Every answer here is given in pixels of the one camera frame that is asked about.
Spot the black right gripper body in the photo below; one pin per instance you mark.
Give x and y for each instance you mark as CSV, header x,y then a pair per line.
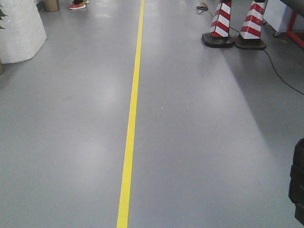
x,y
296,187

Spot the red sneakers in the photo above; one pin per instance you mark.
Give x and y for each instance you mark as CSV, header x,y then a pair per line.
x,y
78,4

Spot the red white traffic cone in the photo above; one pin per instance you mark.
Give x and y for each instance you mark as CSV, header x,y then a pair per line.
x,y
218,35

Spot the brown cylindrical column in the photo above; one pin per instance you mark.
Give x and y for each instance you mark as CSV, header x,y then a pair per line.
x,y
51,5

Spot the white faceted planter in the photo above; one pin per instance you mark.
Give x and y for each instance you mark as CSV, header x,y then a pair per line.
x,y
23,33

